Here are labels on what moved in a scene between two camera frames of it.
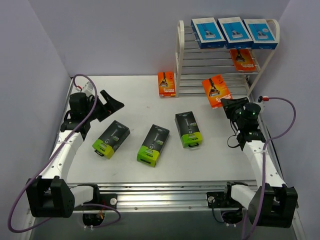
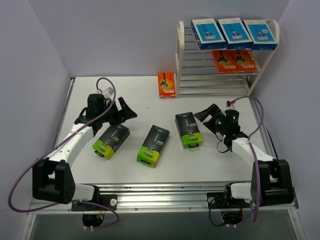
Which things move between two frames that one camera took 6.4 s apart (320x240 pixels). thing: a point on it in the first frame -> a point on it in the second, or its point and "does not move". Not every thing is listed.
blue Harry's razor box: [261, 34] does not move
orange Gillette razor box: [167, 88] does not move
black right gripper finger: [228, 102] -> [212, 111]
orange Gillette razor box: [216, 89] -> [226, 60]
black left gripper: [102, 108] -> [117, 113]
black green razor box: [188, 129] does not move
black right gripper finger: [230, 112] -> [211, 125]
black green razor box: [156, 139] does not move
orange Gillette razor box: [243, 59] does not move
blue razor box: [208, 33] does not move
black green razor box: [113, 138] does not move
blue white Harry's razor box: [235, 34] does not move
